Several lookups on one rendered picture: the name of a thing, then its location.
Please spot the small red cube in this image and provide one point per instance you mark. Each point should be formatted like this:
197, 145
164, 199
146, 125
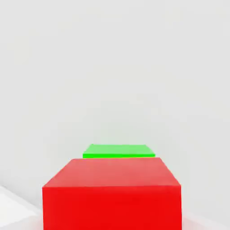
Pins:
111, 206

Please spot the small green cube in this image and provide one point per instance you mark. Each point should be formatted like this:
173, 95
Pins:
118, 150

